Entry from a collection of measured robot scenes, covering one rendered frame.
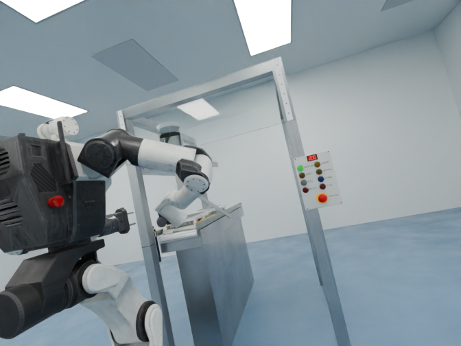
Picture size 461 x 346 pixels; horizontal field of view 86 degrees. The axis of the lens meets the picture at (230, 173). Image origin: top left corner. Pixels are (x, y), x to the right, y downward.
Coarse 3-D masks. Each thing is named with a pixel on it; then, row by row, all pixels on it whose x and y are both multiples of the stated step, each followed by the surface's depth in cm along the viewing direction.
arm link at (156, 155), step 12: (144, 144) 74; (156, 144) 75; (168, 144) 77; (144, 156) 74; (156, 156) 74; (168, 156) 74; (180, 156) 75; (192, 156) 76; (156, 168) 76; (168, 168) 76; (180, 168) 74; (192, 168) 74; (192, 180) 76; (204, 180) 76
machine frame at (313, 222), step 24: (288, 144) 234; (144, 192) 151; (144, 216) 146; (312, 216) 123; (144, 240) 146; (312, 240) 227; (336, 288) 120; (168, 312) 147; (336, 312) 120; (168, 336) 142; (336, 336) 120
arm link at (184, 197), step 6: (198, 156) 82; (204, 156) 82; (198, 162) 79; (204, 162) 80; (210, 162) 83; (204, 168) 78; (210, 168) 82; (204, 174) 77; (210, 174) 81; (210, 180) 80; (180, 192) 87; (186, 192) 85; (192, 192) 84; (204, 192) 81; (180, 198) 88; (186, 198) 87; (192, 198) 86; (180, 204) 89; (186, 204) 89
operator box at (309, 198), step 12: (324, 156) 117; (312, 168) 118; (324, 168) 117; (300, 180) 119; (312, 180) 118; (324, 180) 117; (336, 180) 116; (312, 192) 118; (324, 192) 117; (336, 192) 115; (312, 204) 118; (324, 204) 116; (336, 204) 115
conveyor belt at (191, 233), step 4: (236, 208) 254; (228, 212) 223; (220, 216) 197; (200, 228) 154; (176, 232) 154; (180, 232) 150; (184, 232) 149; (188, 232) 148; (192, 232) 147; (196, 232) 146; (160, 236) 153; (164, 236) 152; (168, 236) 151; (172, 236) 150; (176, 236) 149; (180, 236) 148; (184, 236) 148; (188, 236) 147; (192, 236) 147; (196, 236) 147; (160, 240) 152; (164, 240) 151; (168, 240) 150; (172, 240) 150; (176, 240) 150
